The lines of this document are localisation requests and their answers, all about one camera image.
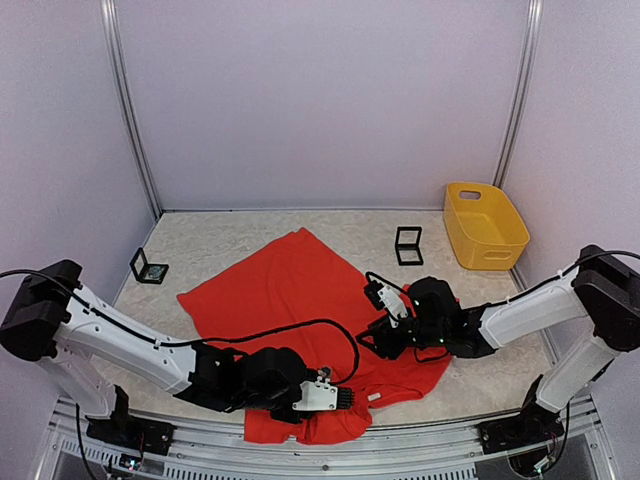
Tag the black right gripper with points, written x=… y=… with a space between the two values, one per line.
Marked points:
x=387 y=346

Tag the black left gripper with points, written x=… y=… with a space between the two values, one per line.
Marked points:
x=294 y=418

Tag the red t-shirt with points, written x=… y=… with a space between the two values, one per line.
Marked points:
x=298 y=278

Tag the white round brooch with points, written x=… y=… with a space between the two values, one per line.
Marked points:
x=324 y=372

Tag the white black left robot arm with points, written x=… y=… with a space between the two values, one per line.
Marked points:
x=59 y=324

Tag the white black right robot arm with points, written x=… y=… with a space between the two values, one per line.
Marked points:
x=598 y=286

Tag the black display box red brooch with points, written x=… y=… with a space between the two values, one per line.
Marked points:
x=407 y=246

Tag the black display box green brooch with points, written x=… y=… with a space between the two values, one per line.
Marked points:
x=145 y=272

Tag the yellow plastic basket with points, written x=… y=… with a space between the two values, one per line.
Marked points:
x=485 y=230

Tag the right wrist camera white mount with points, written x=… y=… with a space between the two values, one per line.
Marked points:
x=387 y=301

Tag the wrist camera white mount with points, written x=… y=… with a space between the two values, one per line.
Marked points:
x=320 y=395
x=387 y=301

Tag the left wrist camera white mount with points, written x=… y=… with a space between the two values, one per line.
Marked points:
x=320 y=395

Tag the grey aluminium front rail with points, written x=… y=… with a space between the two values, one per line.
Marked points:
x=435 y=450

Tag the grey corner post right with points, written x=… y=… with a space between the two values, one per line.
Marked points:
x=518 y=103

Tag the grey corner post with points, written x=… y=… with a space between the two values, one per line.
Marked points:
x=518 y=103
x=123 y=92

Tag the grey corner post left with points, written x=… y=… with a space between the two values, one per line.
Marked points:
x=123 y=92

